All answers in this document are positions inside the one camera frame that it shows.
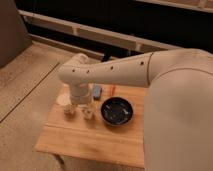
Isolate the blue sponge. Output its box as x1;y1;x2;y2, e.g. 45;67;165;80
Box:
92;85;102;100

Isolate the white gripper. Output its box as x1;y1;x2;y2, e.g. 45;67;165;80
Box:
63;84;94;120

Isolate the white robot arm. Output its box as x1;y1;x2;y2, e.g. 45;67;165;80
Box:
59;48;213;171

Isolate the small clear bottle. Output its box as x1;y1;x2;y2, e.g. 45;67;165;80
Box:
56;93;70;106

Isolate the orange pen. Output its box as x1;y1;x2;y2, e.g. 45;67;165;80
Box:
109;85;116;97

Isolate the black bowl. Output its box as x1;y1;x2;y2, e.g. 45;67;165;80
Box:
101;97;133;126

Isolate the wooden table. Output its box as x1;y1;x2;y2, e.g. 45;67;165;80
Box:
35;85;146;168

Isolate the grey cabinet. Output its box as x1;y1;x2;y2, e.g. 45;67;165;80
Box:
0;0;32;68

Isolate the white shelf rail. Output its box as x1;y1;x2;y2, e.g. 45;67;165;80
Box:
19;10;179;52

